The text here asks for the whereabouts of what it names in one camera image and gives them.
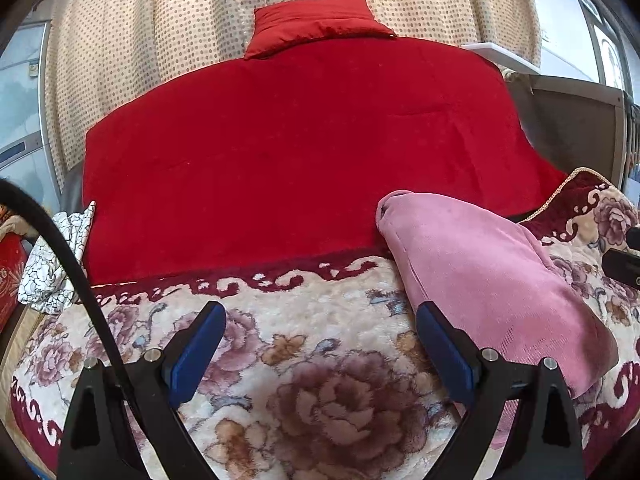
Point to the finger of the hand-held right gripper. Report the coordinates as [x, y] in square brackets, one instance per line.
[625, 270]
[635, 237]

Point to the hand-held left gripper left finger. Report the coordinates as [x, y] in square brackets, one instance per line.
[197, 355]

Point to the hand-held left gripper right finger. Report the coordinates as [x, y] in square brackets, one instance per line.
[445, 355]

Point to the pink ribbed garment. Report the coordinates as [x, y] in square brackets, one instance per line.
[490, 280]

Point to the floral plush blanket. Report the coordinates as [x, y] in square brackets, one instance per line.
[310, 360]

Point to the white crackle-print cloth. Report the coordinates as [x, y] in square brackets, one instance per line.
[52, 265]

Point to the red printed box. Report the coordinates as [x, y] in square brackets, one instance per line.
[10, 275]

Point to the window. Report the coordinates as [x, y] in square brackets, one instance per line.
[595, 35]

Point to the red quilt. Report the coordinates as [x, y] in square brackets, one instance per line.
[300, 160]

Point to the white window shelf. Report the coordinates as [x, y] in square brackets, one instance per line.
[500, 55]

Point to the beige dotted curtain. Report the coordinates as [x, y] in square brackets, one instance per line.
[150, 25]

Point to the red pillow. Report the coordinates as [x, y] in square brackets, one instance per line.
[315, 25]

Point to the grey bed frame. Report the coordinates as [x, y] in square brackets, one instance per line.
[575, 120]

